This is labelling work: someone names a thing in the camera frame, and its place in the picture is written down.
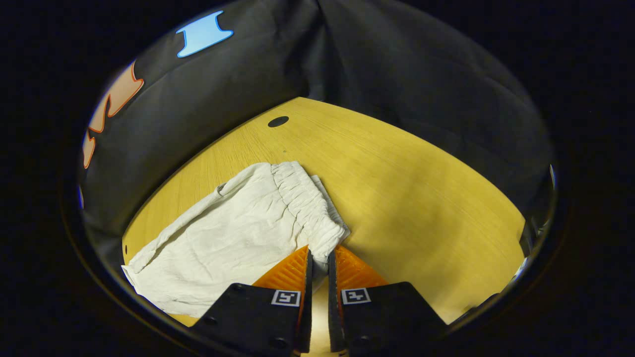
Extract black backdrop cloth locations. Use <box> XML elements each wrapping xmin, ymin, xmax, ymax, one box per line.
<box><xmin>79</xmin><ymin>0</ymin><xmax>554</xmax><ymax>278</ymax></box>

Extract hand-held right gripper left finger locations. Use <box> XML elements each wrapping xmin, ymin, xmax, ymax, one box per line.
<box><xmin>191</xmin><ymin>245</ymin><xmax>313</xmax><ymax>354</ymax></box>

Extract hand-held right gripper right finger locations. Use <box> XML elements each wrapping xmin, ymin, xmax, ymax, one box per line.
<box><xmin>327</xmin><ymin>245</ymin><xmax>447</xmax><ymax>355</ymax></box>

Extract white jeans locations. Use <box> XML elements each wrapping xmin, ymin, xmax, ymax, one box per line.
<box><xmin>122</xmin><ymin>161</ymin><xmax>351</xmax><ymax>318</ymax></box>

